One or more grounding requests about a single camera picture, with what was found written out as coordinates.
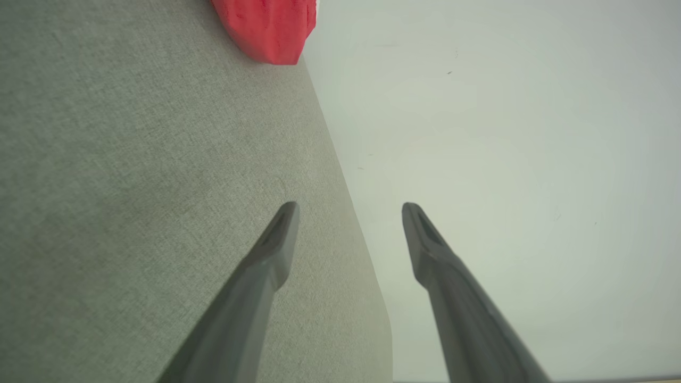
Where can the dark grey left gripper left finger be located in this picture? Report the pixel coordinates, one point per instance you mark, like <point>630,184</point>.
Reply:
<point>239,319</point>

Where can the red shirt striped white collar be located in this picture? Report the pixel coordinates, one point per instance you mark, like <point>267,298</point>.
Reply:
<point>268,26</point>

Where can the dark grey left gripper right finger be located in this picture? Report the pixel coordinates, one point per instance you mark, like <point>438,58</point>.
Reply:
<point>468,319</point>

